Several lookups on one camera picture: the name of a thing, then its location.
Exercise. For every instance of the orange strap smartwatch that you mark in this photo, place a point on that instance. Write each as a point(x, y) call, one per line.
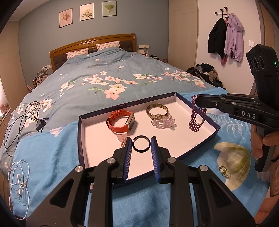
point(121, 121)

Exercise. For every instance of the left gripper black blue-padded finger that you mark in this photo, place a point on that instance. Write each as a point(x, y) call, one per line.
point(66, 204)
point(216, 205)

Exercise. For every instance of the middle flower picture frame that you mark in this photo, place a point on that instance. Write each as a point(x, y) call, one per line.
point(87, 11)

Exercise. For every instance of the dark clothes pile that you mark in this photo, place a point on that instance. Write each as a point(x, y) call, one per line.
point(207, 73)

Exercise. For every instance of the right patterned pillow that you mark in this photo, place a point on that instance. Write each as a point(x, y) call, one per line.
point(102, 46)

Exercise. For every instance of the left flower picture frame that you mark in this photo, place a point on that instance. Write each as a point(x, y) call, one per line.
point(65, 18)

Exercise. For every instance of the black wall coat hook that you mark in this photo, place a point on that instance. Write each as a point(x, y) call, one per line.
point(223, 13)

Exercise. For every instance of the left patterned pillow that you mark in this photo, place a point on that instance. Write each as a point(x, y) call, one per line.
point(76, 53)

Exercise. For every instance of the black hanging jacket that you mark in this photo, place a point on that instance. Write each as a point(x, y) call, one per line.
point(217, 38)

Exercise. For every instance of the right leaf picture frame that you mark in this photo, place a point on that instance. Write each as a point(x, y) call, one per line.
point(109, 8)

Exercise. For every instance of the person's right hand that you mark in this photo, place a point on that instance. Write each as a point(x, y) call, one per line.
point(269, 140)

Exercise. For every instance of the pink small hair clip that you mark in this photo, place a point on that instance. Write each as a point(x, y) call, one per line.
point(122, 139)

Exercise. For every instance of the patterned pillow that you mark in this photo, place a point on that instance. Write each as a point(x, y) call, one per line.
point(76, 53)
point(102, 46)

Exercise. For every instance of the flower picture frame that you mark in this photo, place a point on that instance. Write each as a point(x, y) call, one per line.
point(87, 11)
point(65, 18)

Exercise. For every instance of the light blue towel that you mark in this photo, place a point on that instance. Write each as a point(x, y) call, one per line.
point(49, 156)

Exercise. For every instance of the blue floral duvet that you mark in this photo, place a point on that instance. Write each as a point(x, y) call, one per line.
point(90, 82)

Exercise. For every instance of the white green shell dish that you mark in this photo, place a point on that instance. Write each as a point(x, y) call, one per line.
point(234, 163)

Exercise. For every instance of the white wall socket strip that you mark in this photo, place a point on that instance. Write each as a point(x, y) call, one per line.
point(144, 46)

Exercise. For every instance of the black ring bangle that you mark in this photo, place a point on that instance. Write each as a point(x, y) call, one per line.
point(141, 143)

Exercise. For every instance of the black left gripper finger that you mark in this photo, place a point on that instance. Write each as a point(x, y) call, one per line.
point(210, 101)

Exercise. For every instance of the lilac hanging jacket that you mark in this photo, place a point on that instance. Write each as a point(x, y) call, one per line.
point(233, 43)

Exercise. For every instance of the wooden headboard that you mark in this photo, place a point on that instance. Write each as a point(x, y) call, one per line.
point(58, 56)

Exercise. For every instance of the white light switch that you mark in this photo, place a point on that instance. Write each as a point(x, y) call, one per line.
point(251, 43)

